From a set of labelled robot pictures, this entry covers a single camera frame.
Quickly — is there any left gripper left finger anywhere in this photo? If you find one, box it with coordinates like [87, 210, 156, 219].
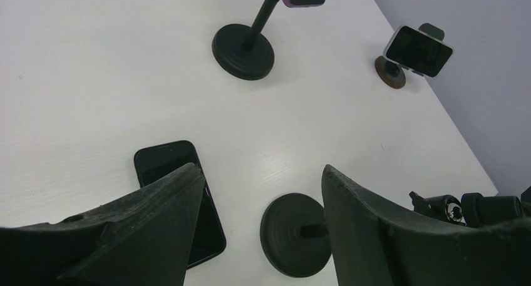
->
[1, 163, 205, 285]

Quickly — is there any black phone stand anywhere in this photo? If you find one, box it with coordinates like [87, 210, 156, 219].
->
[260, 190, 530, 278]
[212, 0, 279, 81]

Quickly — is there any brown base phone stand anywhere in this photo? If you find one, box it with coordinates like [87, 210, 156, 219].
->
[374, 23, 445, 89]

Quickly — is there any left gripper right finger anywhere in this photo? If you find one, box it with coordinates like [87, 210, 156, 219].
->
[321, 165, 530, 285]

